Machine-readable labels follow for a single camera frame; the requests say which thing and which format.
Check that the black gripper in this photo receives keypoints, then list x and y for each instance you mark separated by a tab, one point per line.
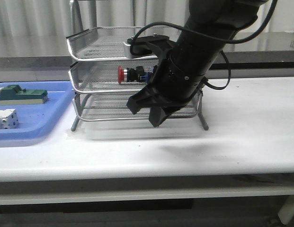
182	65

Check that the red emergency stop button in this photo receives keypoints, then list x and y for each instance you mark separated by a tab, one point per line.
141	74

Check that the silver mesh tray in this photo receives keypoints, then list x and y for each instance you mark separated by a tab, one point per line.
108	106
91	77
103	44

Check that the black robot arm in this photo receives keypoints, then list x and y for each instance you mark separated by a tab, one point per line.
217	22

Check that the blue plastic tray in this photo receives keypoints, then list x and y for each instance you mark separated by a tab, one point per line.
35	121

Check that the white curtain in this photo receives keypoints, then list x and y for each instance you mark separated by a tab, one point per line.
53	17

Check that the grey stone counter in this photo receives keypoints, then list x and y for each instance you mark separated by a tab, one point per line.
272	50

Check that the green and beige electrical module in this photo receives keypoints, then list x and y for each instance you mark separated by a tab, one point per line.
16	95

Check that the white circuit breaker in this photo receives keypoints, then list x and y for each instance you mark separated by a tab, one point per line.
8	119

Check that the silver rack frame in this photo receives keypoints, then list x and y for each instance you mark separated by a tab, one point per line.
77	27

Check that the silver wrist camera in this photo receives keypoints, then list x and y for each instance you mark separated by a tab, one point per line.
152	45

